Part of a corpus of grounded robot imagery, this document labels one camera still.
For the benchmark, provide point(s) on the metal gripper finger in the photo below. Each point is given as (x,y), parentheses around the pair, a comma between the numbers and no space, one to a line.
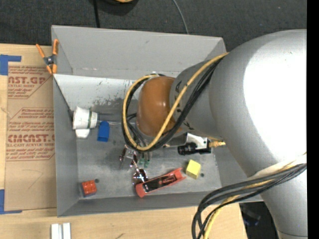
(140,176)
(122,156)

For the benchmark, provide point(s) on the grey metal bin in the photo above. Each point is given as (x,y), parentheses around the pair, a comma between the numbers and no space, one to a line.
(104,163)

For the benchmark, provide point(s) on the red stapler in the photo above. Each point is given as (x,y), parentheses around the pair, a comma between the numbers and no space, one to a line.
(159,183)

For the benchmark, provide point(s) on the blue block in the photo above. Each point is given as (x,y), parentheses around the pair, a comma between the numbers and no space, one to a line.
(103,132)

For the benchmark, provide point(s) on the orange-red toy brick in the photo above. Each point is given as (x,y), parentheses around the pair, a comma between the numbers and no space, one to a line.
(89,188)

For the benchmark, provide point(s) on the yellow cube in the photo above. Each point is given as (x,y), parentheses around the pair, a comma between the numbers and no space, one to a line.
(193,168)

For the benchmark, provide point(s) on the white bottle with green band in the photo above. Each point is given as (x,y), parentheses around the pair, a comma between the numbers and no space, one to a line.
(83,118)

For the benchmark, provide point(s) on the brown cardboard board red print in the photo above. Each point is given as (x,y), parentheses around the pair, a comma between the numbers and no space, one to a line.
(30,133)

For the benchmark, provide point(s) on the black cylinder on white bracket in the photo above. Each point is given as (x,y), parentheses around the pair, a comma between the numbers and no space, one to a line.
(190,148)

